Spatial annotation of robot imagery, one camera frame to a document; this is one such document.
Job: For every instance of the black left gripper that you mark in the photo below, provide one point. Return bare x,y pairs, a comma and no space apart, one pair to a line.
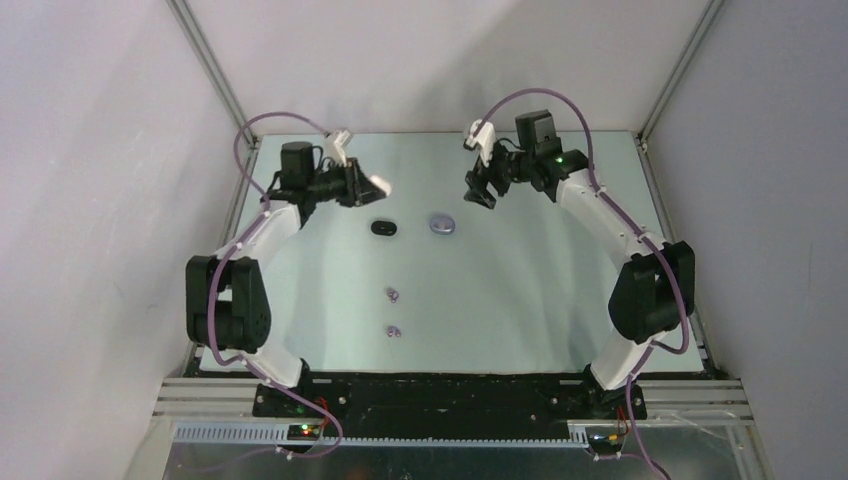
357,190

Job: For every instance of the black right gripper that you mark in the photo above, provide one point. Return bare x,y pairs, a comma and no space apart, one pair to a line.
481,176

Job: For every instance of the white earbud charging case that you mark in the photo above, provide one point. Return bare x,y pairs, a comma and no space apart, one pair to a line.
382,184

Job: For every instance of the black earbud charging case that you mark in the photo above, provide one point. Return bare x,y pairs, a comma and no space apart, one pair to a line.
384,228

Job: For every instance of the purple earbud charging case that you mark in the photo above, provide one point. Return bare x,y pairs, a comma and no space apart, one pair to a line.
442,224

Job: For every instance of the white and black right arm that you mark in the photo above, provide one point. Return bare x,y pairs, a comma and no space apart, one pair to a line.
654,292

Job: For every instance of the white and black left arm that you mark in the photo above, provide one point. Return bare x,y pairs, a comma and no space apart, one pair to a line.
228,308

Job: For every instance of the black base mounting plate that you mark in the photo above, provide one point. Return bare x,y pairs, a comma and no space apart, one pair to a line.
460,407

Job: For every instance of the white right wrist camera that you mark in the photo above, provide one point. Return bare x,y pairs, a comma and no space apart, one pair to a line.
481,137

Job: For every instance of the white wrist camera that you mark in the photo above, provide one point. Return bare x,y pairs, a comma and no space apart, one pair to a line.
481,137
335,144

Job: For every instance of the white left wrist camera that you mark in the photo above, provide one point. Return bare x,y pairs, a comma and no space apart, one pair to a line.
335,144

